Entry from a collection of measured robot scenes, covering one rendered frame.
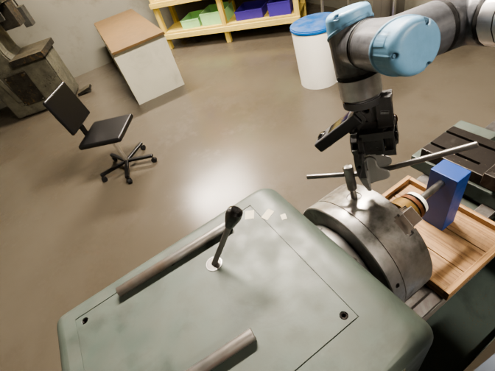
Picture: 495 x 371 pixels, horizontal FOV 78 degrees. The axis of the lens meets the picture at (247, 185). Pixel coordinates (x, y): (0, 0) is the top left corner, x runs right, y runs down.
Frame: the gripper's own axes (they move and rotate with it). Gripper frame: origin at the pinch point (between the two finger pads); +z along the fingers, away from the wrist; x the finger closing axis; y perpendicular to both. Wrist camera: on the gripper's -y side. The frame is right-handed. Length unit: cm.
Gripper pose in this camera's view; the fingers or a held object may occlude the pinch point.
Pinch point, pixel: (366, 182)
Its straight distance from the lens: 73.9
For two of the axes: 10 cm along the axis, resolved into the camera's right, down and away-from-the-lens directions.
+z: 3.5, 7.9, 5.0
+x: 3.9, -6.1, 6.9
